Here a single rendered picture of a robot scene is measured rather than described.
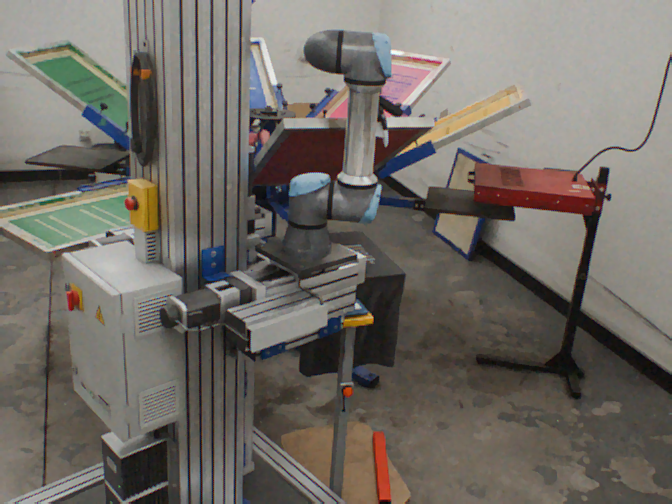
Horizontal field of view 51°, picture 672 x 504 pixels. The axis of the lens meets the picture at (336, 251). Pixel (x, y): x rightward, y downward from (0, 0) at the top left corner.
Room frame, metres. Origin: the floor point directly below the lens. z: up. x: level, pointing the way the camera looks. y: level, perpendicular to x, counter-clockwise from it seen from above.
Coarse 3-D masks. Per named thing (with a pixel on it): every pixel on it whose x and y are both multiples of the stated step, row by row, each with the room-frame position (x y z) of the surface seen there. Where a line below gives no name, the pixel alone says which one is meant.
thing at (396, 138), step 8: (376, 136) 2.65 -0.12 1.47; (392, 136) 2.67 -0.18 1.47; (400, 136) 2.68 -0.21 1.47; (408, 136) 2.70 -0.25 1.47; (376, 144) 2.73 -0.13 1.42; (392, 144) 2.76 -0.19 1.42; (400, 144) 2.78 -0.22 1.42; (344, 152) 2.77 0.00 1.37; (376, 152) 2.84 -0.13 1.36; (384, 152) 2.85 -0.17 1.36; (392, 152) 2.86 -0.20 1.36; (328, 160) 2.84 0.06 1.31; (336, 160) 2.86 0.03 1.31; (376, 160) 2.94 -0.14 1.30; (320, 168) 2.94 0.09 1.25; (328, 168) 2.96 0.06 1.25; (336, 168) 2.98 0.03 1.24; (336, 176) 3.10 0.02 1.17
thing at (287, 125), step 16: (288, 128) 2.43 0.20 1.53; (304, 128) 2.45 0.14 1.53; (320, 128) 2.47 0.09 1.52; (336, 128) 2.50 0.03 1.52; (400, 128) 2.59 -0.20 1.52; (416, 128) 2.62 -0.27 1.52; (272, 144) 2.56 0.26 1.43; (256, 160) 2.78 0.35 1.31; (384, 160) 2.96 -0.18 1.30; (256, 176) 2.92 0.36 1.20
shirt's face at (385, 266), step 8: (336, 232) 2.97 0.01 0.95; (344, 232) 2.97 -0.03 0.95; (352, 232) 2.99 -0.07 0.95; (360, 232) 2.99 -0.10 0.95; (272, 240) 2.82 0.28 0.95; (336, 240) 2.87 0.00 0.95; (344, 240) 2.88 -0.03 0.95; (352, 240) 2.89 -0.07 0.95; (360, 240) 2.89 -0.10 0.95; (368, 240) 2.90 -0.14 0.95; (368, 248) 2.80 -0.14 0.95; (376, 248) 2.81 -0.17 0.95; (376, 256) 2.72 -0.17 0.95; (384, 256) 2.73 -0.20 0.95; (368, 264) 2.63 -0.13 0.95; (376, 264) 2.64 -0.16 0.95; (384, 264) 2.64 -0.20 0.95; (392, 264) 2.65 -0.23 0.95; (368, 272) 2.55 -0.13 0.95; (376, 272) 2.55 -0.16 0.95; (384, 272) 2.56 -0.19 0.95; (392, 272) 2.57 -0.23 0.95; (400, 272) 2.57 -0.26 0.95
